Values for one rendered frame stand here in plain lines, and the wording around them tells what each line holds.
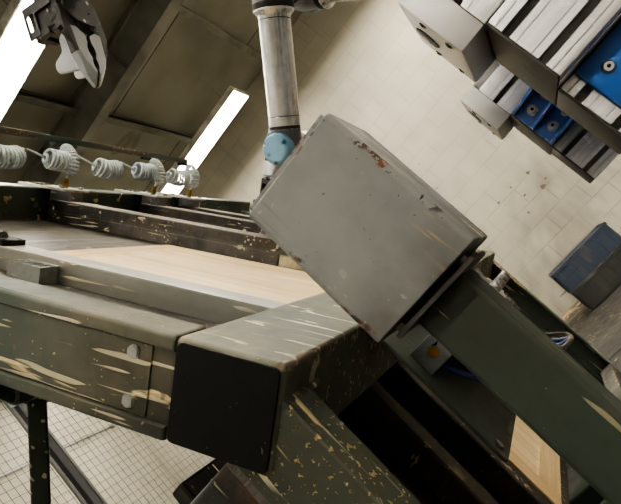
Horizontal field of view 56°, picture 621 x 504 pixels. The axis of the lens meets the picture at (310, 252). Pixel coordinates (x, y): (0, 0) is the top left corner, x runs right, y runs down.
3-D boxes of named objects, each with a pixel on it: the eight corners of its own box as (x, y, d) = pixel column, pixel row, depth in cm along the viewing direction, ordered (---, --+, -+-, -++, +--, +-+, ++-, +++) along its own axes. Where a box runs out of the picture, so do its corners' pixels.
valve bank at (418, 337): (595, 383, 66) (435, 241, 72) (505, 464, 70) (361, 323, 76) (576, 317, 112) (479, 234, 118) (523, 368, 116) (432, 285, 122)
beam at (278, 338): (270, 482, 54) (286, 366, 52) (161, 444, 58) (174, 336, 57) (491, 276, 258) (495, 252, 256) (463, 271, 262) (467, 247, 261)
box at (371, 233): (484, 247, 46) (322, 107, 50) (385, 353, 49) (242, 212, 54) (496, 243, 57) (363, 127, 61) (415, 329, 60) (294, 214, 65)
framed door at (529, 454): (555, 516, 139) (562, 511, 138) (386, 350, 153) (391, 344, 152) (553, 406, 222) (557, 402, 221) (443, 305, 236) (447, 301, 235)
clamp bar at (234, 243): (387, 290, 136) (403, 187, 134) (14, 215, 180) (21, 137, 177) (397, 285, 146) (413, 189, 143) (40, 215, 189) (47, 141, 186)
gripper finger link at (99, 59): (89, 104, 94) (72, 51, 95) (116, 87, 92) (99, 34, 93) (74, 100, 91) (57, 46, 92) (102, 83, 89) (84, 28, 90)
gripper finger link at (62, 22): (85, 60, 90) (69, 9, 91) (94, 54, 90) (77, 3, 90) (62, 52, 86) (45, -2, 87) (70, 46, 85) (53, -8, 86)
